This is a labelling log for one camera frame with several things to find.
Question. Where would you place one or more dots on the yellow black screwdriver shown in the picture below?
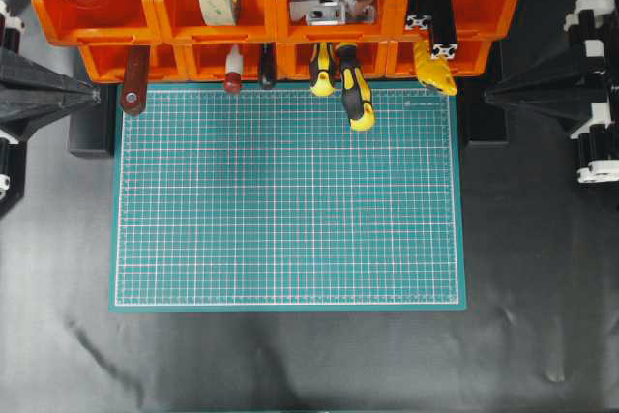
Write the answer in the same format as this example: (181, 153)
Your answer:
(356, 93)
(322, 70)

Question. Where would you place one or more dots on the black aluminium extrusion long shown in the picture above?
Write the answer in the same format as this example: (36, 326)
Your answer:
(442, 29)

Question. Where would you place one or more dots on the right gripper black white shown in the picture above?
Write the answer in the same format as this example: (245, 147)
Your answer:
(582, 96)

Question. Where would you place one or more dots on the yellow black screwdriver right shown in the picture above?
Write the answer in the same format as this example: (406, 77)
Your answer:
(356, 93)

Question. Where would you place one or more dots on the brown wooden tool handle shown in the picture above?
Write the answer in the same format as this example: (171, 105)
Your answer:
(134, 91)

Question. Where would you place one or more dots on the yellow black screwdriver left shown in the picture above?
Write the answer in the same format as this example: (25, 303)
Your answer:
(322, 70)

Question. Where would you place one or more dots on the orange container rack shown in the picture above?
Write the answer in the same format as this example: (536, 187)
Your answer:
(183, 47)

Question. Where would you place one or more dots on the green cutting mat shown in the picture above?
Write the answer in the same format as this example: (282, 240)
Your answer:
(269, 201)

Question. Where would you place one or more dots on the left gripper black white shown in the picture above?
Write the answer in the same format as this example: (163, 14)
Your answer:
(32, 96)

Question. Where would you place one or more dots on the black pen tool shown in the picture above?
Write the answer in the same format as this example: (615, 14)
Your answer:
(267, 69)

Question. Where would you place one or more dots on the yellow utility cutter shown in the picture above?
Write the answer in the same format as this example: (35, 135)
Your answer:
(432, 73)

